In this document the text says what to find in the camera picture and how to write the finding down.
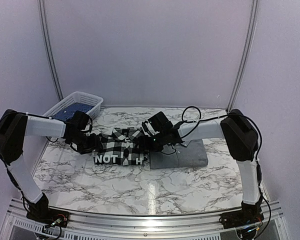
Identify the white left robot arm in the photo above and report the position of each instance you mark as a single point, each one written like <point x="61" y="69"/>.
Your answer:
<point x="16" y="131"/>

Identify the aluminium corner post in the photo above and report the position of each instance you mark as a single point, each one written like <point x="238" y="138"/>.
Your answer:
<point x="245" y="54"/>
<point x="48" y="48"/>

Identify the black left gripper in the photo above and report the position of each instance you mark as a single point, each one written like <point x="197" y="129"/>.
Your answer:
<point x="95" y="143"/>

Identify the left aluminium corner post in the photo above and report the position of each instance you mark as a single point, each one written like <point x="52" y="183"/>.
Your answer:
<point x="48" y="48"/>

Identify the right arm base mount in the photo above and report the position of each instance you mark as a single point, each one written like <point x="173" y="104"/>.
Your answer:
<point x="239" y="218"/>

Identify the grey shirt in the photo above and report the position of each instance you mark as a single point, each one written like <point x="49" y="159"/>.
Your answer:
<point x="182" y="155"/>

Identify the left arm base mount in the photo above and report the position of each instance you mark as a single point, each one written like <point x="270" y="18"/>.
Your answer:
<point x="54" y="217"/>

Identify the white plastic basket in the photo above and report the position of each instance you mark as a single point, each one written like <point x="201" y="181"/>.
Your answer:
<point x="76" y="101"/>

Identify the right aluminium corner post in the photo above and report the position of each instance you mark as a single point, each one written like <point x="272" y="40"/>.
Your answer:
<point x="245" y="54"/>

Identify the black white plaid shirt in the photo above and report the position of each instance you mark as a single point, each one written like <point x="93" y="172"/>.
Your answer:
<point x="121" y="147"/>

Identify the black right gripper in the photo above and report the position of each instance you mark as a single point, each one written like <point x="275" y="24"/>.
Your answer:
<point x="145" y="145"/>

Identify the blue shirt in basket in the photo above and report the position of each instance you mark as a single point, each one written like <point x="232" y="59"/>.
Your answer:
<point x="69" y="111"/>

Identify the aluminium front frame rail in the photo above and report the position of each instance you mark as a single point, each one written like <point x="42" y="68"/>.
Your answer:
<point x="97" y="226"/>

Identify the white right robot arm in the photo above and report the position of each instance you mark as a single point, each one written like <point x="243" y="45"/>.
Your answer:
<point x="241" y="134"/>

